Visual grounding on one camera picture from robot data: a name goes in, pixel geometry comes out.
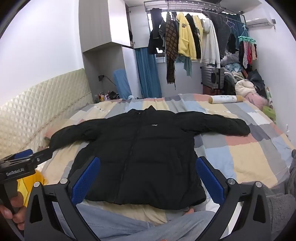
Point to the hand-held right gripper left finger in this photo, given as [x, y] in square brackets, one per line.
[85, 182]

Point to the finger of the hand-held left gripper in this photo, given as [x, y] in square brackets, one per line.
[23, 154]
[44, 155]

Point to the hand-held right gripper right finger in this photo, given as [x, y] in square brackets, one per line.
[209, 182]

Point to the black puffer jacket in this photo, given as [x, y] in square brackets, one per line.
[138, 162]

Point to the pile of clothes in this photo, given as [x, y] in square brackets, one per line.
[233, 67]

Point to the metal ceiling clothes rack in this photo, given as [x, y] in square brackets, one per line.
[185, 3]

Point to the person's left hand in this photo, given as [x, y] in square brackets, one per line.
[15, 219]

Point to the yellow crown pillow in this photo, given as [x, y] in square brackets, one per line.
[34, 183]

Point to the checkered pastel blanket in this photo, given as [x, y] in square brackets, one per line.
[231, 143]

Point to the cream quilted headboard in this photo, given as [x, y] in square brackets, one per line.
[34, 111]

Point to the person's blue jeans legs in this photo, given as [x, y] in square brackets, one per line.
[129, 227]

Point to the person's grey fleece clothing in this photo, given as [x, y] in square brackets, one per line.
[281, 204]

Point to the white cylindrical bolster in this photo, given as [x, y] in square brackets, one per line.
[224, 99]

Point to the nightstand clutter of bottles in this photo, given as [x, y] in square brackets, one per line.
[106, 96]

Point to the dark red box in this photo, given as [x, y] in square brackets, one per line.
[209, 90]

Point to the green plastic stool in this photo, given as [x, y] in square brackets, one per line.
[269, 113]

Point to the pink plush cushion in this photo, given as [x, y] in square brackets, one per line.
[255, 99]

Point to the cream plush cushion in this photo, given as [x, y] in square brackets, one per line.
[244, 87]

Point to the dark grey suitcase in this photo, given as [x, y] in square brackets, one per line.
[211, 76]

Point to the hanging teal scarf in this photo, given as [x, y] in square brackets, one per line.
[187, 66]

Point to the blue curtain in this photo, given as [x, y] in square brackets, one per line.
[148, 74]

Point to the bunch of hanging socks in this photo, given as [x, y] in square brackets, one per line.
[247, 53]

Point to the hanging brown houndstooth scarf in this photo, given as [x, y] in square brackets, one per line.
[171, 53]

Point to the hanging white hoodie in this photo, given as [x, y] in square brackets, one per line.
[210, 44]

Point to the grey wardrobe cabinet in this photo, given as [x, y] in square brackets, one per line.
[99, 23]

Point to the hanging yellow fleece jacket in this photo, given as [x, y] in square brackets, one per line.
[185, 39]

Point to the hanging black coat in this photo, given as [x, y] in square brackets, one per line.
[195, 37]

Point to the green clip hanger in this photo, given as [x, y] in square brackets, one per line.
[246, 38]

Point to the hanging dark grey sweater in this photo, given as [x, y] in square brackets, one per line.
[222, 30]

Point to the hanging black jacket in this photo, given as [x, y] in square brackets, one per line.
[155, 34]

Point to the hanging pale yellow garment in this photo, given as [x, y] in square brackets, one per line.
[198, 25]

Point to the dark teal curtain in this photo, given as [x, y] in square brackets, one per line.
[239, 23]

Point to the white air conditioner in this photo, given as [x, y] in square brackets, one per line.
[259, 22]

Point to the wall socket with plug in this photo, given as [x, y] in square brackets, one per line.
[101, 77]

